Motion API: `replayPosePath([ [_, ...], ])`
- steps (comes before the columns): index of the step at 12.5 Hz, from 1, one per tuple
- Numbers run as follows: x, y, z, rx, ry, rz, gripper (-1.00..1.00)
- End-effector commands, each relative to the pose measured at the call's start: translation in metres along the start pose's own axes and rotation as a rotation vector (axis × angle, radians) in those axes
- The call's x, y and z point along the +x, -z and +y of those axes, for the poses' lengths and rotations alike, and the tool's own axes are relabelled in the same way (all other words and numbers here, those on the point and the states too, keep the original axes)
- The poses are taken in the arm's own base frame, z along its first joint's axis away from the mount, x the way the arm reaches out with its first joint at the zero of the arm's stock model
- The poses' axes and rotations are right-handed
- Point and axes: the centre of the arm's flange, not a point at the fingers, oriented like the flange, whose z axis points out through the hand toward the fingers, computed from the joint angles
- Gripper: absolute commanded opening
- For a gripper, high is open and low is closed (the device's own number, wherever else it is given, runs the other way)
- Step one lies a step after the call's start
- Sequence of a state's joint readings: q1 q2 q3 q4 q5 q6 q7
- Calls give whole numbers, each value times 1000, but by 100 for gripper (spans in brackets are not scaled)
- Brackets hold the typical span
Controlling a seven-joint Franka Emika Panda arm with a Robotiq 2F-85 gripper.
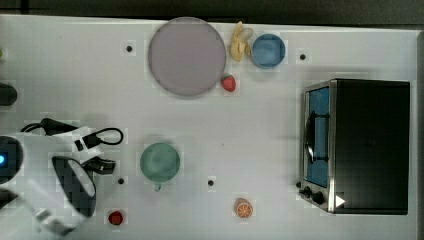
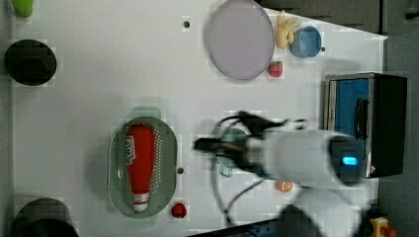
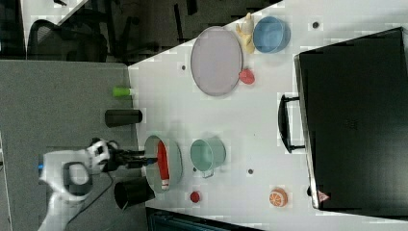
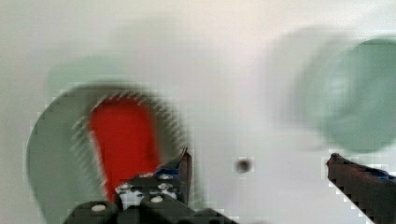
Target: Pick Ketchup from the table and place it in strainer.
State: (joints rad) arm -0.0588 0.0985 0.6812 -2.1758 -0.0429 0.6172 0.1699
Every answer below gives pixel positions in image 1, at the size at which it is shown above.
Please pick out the red toy tomato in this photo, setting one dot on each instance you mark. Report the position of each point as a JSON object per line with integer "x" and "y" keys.
{"x": 116, "y": 218}

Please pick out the black round camera base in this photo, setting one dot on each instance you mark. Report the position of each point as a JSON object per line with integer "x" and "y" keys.
{"x": 8, "y": 95}

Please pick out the green mug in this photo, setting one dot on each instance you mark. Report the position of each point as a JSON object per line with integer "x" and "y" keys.
{"x": 160, "y": 163}

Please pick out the red toy strawberry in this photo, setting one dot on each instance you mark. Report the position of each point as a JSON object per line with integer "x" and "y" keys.
{"x": 228, "y": 82}

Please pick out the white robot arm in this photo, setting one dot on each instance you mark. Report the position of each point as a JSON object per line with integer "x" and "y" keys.
{"x": 52, "y": 175}

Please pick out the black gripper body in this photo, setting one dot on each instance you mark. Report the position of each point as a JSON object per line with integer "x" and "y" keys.
{"x": 99, "y": 165}

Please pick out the silver toaster oven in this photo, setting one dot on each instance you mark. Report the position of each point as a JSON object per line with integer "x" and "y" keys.
{"x": 356, "y": 146}

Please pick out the yellow toy banana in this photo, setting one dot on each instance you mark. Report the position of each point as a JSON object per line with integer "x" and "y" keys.
{"x": 239, "y": 42}

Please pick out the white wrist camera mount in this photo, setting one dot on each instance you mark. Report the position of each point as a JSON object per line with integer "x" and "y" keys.
{"x": 76, "y": 140}

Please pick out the blue cup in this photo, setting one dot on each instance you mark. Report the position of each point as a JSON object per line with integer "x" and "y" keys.
{"x": 268, "y": 51}

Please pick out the orange slice toy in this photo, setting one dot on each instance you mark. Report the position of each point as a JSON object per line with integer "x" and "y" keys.
{"x": 243, "y": 208}

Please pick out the grey round plate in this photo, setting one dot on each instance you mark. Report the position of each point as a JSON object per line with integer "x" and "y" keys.
{"x": 187, "y": 56}

